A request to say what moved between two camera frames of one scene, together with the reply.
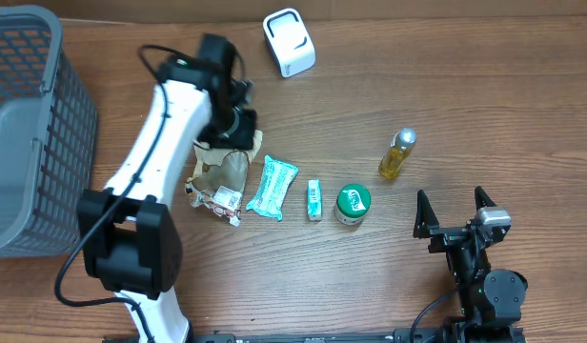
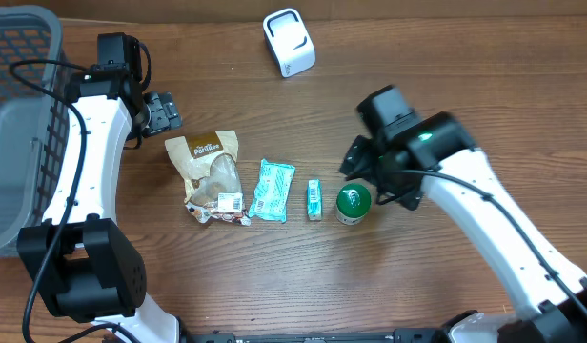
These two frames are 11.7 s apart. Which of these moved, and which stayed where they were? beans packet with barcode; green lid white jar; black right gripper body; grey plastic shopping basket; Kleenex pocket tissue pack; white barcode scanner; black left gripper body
Moved: black left gripper body; black right gripper body; beans packet with barcode
Stayed: Kleenex pocket tissue pack; grey plastic shopping basket; white barcode scanner; green lid white jar
